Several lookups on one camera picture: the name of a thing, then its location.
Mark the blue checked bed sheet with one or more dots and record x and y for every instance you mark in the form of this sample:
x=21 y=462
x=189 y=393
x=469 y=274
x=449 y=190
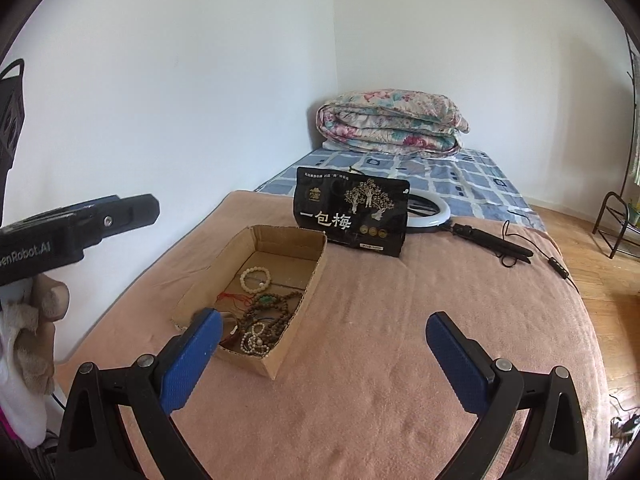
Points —
x=475 y=180

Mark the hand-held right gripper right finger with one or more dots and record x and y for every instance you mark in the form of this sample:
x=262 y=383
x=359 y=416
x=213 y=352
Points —
x=457 y=360

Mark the cardboard box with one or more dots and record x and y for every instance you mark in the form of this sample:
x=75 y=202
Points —
x=295 y=345

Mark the black printed bag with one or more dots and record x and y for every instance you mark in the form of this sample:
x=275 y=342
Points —
x=325 y=220

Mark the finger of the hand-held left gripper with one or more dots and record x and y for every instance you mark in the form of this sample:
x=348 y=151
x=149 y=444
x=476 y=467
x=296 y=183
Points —
x=130 y=215

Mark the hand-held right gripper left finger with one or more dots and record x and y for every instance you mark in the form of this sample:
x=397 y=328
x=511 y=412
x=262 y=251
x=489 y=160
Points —
x=192 y=360

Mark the black metal clothes rack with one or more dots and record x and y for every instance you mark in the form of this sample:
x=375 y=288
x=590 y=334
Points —
x=616 y=200

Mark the folded floral quilt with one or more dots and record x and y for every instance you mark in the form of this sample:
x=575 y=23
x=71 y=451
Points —
x=390 y=120

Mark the person's left hand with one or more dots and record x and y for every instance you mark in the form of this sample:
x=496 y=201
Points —
x=40 y=340

